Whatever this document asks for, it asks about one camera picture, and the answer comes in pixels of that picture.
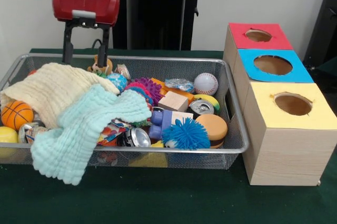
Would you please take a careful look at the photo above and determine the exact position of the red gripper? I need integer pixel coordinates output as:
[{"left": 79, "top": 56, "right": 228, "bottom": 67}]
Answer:
[{"left": 52, "top": 0, "right": 121, "bottom": 68}]

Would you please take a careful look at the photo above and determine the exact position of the mint green cloth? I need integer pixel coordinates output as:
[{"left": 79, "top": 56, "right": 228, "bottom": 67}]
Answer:
[{"left": 31, "top": 83, "right": 153, "bottom": 185}]

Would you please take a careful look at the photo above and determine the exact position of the clear plastic packet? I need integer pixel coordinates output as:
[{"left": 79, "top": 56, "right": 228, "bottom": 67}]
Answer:
[{"left": 165, "top": 78, "right": 195, "bottom": 94}]

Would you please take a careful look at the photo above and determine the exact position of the clear mesh bin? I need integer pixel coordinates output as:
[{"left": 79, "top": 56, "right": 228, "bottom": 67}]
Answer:
[{"left": 0, "top": 53, "right": 250, "bottom": 169}]

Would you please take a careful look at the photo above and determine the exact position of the wooden box with three holes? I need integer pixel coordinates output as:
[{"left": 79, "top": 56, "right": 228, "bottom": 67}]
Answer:
[{"left": 222, "top": 22, "right": 337, "bottom": 187}]

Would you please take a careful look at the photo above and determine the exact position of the brown teddy bear toy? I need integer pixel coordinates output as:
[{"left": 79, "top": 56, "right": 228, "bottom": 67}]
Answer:
[{"left": 87, "top": 55, "right": 114, "bottom": 76}]

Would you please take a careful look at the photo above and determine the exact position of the cream knitted cloth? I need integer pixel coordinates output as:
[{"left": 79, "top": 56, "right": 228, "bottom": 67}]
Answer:
[{"left": 0, "top": 62, "right": 121, "bottom": 130}]

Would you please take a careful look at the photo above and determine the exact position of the orange toy basketball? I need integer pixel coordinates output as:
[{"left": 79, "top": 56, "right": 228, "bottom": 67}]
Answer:
[{"left": 1, "top": 100, "right": 34, "bottom": 132}]

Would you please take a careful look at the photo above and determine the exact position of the wooden cube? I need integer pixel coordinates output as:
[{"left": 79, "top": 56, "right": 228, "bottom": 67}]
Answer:
[{"left": 157, "top": 90, "right": 190, "bottom": 112}]

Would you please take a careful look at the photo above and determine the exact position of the yellow ball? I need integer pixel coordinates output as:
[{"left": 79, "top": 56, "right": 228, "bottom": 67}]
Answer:
[{"left": 0, "top": 126, "right": 19, "bottom": 156}]

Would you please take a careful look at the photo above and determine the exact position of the white toy baseball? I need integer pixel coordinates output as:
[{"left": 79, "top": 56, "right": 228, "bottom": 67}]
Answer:
[{"left": 193, "top": 73, "right": 219, "bottom": 96}]

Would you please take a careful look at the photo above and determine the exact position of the blue spiky ball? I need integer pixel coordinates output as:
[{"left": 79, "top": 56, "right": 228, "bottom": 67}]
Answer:
[{"left": 162, "top": 117, "right": 211, "bottom": 151}]

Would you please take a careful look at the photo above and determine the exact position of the toy hamburger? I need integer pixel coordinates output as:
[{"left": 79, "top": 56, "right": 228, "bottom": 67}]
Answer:
[{"left": 195, "top": 113, "right": 229, "bottom": 149}]

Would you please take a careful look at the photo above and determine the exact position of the dark green table cloth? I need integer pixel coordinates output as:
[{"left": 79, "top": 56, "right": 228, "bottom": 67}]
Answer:
[
  {"left": 314, "top": 57, "right": 337, "bottom": 77},
  {"left": 0, "top": 47, "right": 337, "bottom": 224}
]

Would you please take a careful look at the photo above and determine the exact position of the black cable loop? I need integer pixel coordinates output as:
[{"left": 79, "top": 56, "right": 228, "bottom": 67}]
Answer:
[{"left": 91, "top": 38, "right": 104, "bottom": 50}]

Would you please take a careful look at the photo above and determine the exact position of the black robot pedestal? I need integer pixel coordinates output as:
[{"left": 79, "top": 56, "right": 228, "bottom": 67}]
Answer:
[{"left": 110, "top": 0, "right": 213, "bottom": 51}]

